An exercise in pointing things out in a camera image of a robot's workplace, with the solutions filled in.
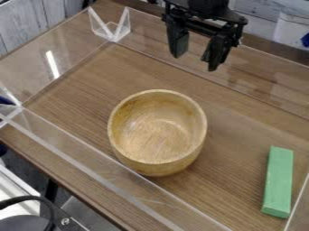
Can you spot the grey metal base plate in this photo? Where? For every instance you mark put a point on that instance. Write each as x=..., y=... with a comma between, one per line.
x=84, y=215

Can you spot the brown wooden bowl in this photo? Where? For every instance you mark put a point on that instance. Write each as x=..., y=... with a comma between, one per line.
x=156, y=129

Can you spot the green rectangular block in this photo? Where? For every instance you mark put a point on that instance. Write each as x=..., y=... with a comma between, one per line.
x=277, y=196

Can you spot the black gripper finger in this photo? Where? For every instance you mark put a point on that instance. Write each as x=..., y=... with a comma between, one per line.
x=216, y=51
x=178, y=36

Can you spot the black table leg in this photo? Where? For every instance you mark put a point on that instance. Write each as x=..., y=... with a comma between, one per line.
x=50, y=191

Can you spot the white container in background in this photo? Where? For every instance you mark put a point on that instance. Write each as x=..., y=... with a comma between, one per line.
x=291, y=30

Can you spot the clear acrylic tray enclosure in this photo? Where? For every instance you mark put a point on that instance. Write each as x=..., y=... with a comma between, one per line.
x=107, y=53

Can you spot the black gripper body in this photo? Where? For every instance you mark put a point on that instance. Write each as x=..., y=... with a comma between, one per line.
x=208, y=17

